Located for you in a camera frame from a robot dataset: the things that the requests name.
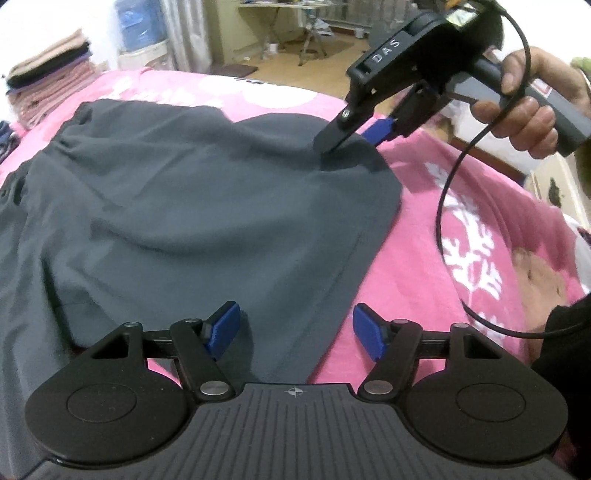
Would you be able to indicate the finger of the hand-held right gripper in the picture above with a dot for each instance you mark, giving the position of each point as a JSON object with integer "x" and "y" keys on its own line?
{"x": 381, "y": 131}
{"x": 337, "y": 129}

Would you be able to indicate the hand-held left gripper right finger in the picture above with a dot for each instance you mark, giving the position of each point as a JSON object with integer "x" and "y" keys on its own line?
{"x": 369, "y": 332}

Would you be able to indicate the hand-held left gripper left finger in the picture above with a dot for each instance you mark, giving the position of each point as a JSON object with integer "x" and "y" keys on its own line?
{"x": 224, "y": 327}

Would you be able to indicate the dark grey pants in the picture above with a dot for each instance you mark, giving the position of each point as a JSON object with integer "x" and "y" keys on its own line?
{"x": 184, "y": 207}

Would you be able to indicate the tall stack of folded clothes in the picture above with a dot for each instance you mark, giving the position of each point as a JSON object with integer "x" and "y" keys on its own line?
{"x": 55, "y": 97}

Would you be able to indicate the person's right hand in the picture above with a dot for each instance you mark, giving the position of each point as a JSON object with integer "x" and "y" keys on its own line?
{"x": 549, "y": 74}

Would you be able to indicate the dark doormat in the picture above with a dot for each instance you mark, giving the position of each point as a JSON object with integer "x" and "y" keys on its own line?
{"x": 235, "y": 70}

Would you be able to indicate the folding table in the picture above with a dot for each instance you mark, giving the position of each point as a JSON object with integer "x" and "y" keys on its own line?
{"x": 277, "y": 7}

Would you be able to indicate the grey curtain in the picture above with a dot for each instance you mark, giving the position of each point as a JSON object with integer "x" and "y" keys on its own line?
{"x": 184, "y": 32}

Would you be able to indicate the person's black clothing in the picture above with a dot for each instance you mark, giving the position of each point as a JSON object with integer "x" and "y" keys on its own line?
{"x": 563, "y": 369}

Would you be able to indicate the cream nightstand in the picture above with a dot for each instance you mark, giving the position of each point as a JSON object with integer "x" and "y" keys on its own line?
{"x": 572, "y": 194}

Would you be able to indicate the white water dispenser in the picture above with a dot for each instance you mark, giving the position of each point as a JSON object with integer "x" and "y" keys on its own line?
{"x": 143, "y": 57}

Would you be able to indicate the blue water bottle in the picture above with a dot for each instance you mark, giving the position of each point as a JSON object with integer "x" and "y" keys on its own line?
{"x": 136, "y": 25}

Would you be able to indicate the black folded garment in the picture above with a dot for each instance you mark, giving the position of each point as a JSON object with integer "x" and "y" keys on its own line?
{"x": 46, "y": 71}

